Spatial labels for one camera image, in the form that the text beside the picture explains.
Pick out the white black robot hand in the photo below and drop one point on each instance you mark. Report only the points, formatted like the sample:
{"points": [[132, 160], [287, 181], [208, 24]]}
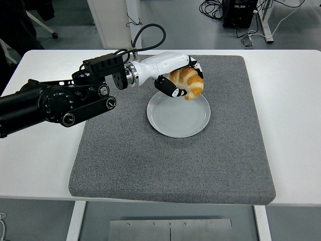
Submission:
{"points": [[163, 62]]}

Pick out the golden brown croissant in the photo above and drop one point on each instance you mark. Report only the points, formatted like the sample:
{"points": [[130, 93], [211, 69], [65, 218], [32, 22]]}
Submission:
{"points": [[191, 82]]}

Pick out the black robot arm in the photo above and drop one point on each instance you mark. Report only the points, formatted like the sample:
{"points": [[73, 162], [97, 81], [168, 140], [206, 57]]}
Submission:
{"points": [[50, 100]]}

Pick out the round pale grey plate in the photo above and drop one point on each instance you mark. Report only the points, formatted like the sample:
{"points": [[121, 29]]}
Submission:
{"points": [[178, 118]]}

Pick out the grey metal plate with screws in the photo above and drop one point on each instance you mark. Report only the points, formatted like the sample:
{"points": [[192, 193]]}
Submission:
{"points": [[170, 231]]}

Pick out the off-white cabinet panel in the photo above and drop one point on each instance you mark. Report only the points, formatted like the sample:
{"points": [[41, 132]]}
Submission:
{"points": [[110, 20]]}

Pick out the small clear grey floor box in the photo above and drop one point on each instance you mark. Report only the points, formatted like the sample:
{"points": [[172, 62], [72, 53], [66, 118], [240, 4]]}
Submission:
{"points": [[248, 42]]}

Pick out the black computer tower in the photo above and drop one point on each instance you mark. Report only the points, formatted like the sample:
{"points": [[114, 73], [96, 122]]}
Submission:
{"points": [[238, 13]]}

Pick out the grey speckled foam mat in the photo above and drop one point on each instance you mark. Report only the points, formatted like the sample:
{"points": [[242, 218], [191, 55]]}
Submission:
{"points": [[163, 165]]}

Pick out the white desk leg with foot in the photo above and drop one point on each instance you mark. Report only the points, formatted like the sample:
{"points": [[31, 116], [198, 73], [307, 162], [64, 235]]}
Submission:
{"points": [[266, 22]]}

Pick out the white chair leg with caster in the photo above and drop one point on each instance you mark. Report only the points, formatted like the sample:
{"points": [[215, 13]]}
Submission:
{"points": [[40, 21]]}

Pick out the person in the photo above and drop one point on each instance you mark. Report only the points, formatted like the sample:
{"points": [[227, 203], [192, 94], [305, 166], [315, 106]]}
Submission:
{"points": [[15, 25]]}

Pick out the white table leg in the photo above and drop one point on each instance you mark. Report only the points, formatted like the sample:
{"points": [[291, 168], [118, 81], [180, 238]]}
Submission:
{"points": [[263, 226], [75, 223]]}

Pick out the white upright post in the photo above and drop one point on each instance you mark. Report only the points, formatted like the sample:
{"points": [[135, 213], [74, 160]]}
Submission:
{"points": [[134, 10]]}

